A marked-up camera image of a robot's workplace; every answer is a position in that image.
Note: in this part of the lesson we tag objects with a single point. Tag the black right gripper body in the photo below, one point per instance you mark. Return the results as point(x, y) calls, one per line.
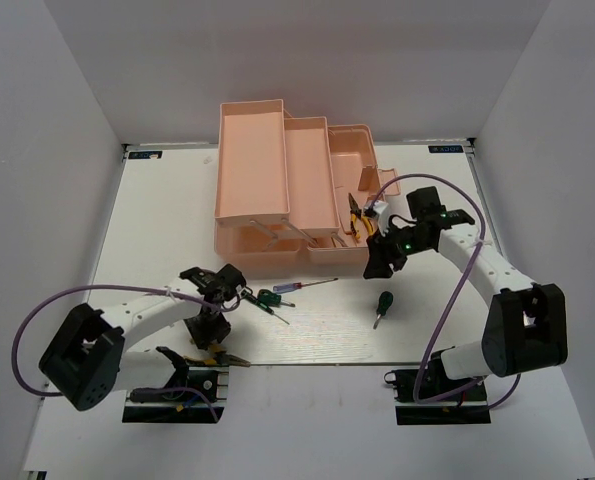
point(398, 245)

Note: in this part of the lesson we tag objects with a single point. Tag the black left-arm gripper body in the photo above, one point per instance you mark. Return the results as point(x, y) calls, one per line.
point(207, 326)

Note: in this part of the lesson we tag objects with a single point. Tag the green stubby screwdriver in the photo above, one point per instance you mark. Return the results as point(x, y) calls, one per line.
point(385, 301)

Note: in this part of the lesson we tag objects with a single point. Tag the yellow black long-nose pliers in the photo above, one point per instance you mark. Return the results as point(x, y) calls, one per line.
point(357, 216)

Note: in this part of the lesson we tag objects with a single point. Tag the green black tester screwdriver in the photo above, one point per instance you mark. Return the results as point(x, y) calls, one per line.
point(264, 299)

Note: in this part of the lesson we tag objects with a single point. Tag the pink plastic toolbox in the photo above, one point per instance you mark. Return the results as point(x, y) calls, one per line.
point(284, 184)

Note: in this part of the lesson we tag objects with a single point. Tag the thin green precision screwdriver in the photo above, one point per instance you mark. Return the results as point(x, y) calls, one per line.
point(273, 313)

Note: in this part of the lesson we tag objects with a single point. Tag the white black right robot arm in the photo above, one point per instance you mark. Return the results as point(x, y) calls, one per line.
point(526, 324)

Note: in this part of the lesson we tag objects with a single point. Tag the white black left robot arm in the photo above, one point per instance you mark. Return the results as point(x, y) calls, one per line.
point(93, 353)

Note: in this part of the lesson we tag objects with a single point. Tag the blue table label right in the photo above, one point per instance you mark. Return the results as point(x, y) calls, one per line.
point(445, 149)

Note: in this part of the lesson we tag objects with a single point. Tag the blue table label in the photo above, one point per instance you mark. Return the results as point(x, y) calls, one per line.
point(445, 149)
point(145, 155)

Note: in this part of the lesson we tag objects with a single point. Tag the blue table label left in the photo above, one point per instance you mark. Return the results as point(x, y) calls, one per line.
point(145, 155)

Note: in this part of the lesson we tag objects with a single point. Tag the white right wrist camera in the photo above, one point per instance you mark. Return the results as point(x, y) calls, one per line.
point(379, 212)

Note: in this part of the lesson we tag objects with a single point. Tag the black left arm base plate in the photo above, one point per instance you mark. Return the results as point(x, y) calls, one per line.
point(198, 398)

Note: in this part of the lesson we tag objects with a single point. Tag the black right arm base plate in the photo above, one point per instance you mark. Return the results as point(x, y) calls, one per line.
point(468, 407)

